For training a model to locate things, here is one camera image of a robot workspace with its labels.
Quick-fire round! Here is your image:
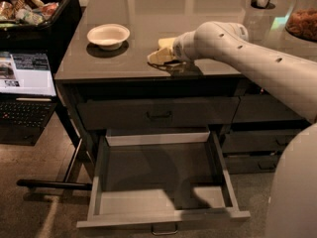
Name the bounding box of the grey top right drawer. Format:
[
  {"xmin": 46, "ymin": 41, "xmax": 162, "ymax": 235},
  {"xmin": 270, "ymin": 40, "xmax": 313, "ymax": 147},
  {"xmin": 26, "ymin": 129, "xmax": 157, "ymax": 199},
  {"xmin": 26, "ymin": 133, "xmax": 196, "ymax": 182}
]
[{"xmin": 233, "ymin": 95, "xmax": 301, "ymax": 123}]

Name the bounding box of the white paper bowl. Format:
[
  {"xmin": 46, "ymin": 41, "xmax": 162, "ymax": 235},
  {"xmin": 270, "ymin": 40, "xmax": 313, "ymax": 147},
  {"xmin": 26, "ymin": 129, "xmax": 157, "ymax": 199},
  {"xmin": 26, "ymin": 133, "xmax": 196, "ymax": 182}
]
[{"xmin": 87, "ymin": 24, "xmax": 130, "ymax": 51}]

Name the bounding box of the black laptop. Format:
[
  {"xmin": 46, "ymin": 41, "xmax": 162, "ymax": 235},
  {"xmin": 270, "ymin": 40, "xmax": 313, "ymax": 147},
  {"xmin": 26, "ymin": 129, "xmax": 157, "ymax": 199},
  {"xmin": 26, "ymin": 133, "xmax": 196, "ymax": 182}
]
[{"xmin": 0, "ymin": 52, "xmax": 56, "ymax": 146}]

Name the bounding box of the grey bottom right drawer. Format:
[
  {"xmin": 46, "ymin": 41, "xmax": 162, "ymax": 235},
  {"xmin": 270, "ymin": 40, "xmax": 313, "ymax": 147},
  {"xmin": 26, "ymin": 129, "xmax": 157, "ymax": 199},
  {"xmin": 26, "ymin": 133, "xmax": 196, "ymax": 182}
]
[{"xmin": 225, "ymin": 155, "xmax": 279, "ymax": 175}]

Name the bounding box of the grey top left drawer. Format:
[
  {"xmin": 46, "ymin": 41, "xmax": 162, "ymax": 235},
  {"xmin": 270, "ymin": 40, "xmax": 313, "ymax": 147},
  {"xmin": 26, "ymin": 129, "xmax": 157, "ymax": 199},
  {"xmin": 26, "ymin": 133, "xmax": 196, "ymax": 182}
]
[{"xmin": 77, "ymin": 97, "xmax": 240, "ymax": 130}]

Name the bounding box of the black bin of snacks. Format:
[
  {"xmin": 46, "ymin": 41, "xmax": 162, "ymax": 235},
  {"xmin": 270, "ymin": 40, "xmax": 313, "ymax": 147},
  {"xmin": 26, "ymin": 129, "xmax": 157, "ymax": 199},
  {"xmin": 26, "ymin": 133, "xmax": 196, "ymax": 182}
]
[{"xmin": 0, "ymin": 0, "xmax": 83, "ymax": 71}]

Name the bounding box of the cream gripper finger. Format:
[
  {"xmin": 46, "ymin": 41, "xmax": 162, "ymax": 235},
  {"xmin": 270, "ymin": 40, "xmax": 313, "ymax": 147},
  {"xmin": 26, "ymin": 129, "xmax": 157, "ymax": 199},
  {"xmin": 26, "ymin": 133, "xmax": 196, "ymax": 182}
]
[{"xmin": 148, "ymin": 48, "xmax": 175, "ymax": 65}]

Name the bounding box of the open grey middle drawer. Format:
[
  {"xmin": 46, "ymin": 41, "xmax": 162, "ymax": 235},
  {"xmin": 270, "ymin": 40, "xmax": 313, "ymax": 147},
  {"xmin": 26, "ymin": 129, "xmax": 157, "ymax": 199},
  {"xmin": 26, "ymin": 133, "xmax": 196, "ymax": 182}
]
[{"xmin": 77, "ymin": 132, "xmax": 251, "ymax": 238}]

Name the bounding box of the glass jar of snacks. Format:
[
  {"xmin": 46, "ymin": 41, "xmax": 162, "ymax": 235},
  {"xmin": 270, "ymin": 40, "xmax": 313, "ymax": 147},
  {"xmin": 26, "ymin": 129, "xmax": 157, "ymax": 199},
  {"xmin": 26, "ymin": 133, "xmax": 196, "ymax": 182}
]
[{"xmin": 285, "ymin": 0, "xmax": 317, "ymax": 42}]

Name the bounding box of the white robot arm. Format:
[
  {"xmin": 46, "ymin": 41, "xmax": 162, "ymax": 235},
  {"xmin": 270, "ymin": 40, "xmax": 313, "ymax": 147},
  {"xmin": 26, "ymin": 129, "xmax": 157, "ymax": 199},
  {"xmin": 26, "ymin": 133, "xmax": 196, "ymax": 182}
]
[{"xmin": 148, "ymin": 22, "xmax": 317, "ymax": 238}]

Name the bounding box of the yellow sponge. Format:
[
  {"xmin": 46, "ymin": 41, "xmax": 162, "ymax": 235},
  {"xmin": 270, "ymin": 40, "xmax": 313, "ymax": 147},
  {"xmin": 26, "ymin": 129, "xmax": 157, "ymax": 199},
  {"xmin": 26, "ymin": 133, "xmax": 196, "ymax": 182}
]
[{"xmin": 158, "ymin": 38, "xmax": 175, "ymax": 54}]

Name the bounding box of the black cart frame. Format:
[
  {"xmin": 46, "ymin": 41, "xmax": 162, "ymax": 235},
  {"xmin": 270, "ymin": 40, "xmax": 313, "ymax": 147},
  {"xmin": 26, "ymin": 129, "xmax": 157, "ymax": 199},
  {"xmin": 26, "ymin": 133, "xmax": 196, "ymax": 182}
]
[{"xmin": 16, "ymin": 103, "xmax": 92, "ymax": 191}]

